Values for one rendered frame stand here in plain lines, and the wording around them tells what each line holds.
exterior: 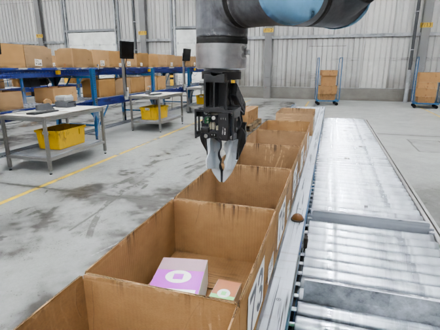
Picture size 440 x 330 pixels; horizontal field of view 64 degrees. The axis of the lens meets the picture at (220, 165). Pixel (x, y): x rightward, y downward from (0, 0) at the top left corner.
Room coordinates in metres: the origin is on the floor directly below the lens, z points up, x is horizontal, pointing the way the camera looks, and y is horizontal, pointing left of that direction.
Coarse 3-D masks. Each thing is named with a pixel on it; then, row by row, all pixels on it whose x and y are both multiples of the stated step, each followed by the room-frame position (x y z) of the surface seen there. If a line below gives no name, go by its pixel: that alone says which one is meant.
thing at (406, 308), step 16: (304, 288) 0.90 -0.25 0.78; (320, 288) 0.89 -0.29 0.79; (336, 288) 0.87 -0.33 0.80; (352, 288) 0.86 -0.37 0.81; (336, 304) 0.87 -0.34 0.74; (352, 304) 0.86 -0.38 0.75; (368, 304) 0.85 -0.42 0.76; (384, 304) 0.84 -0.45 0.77; (400, 304) 0.83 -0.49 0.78; (416, 304) 0.81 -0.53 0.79; (432, 304) 0.80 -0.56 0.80; (416, 320) 0.81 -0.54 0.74; (432, 320) 0.80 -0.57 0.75
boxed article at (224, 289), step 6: (222, 282) 0.70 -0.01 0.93; (228, 282) 0.70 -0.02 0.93; (234, 282) 0.70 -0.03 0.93; (216, 288) 0.68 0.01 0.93; (222, 288) 0.68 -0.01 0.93; (228, 288) 0.68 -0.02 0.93; (234, 288) 0.68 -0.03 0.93; (240, 288) 0.70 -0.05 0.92; (210, 294) 0.66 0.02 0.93; (216, 294) 0.66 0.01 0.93; (222, 294) 0.66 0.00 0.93; (228, 294) 0.66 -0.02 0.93; (234, 294) 0.66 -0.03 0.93; (240, 294) 0.70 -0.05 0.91; (234, 300) 0.65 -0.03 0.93
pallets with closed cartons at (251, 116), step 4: (248, 108) 8.42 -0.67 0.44; (252, 108) 8.42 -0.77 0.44; (256, 108) 8.67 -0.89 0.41; (248, 112) 7.84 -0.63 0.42; (252, 112) 8.20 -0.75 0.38; (256, 112) 8.70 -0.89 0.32; (244, 116) 7.83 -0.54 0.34; (248, 116) 7.85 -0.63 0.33; (252, 116) 8.21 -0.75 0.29; (256, 116) 8.71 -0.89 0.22; (244, 120) 7.83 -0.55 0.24; (248, 120) 7.86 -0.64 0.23; (252, 120) 8.21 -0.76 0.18; (256, 120) 8.48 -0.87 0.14; (260, 120) 8.75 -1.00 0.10; (248, 124) 7.86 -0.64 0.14; (252, 124) 7.86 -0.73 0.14; (256, 124) 8.28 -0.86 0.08; (252, 128) 7.86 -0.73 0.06
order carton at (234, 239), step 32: (160, 224) 0.85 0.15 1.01; (192, 224) 0.91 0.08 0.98; (224, 224) 0.89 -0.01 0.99; (256, 224) 0.86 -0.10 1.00; (128, 256) 0.70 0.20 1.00; (160, 256) 0.84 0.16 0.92; (192, 256) 0.89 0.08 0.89; (224, 256) 0.88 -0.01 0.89; (256, 256) 0.86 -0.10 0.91; (256, 320) 0.62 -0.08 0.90
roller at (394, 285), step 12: (312, 276) 1.03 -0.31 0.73; (324, 276) 1.02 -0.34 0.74; (336, 276) 1.02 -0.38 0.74; (348, 276) 1.01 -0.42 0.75; (360, 276) 1.01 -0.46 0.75; (384, 288) 0.97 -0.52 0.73; (396, 288) 0.96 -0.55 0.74; (408, 288) 0.95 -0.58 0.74; (420, 288) 0.95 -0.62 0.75; (432, 288) 0.94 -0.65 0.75
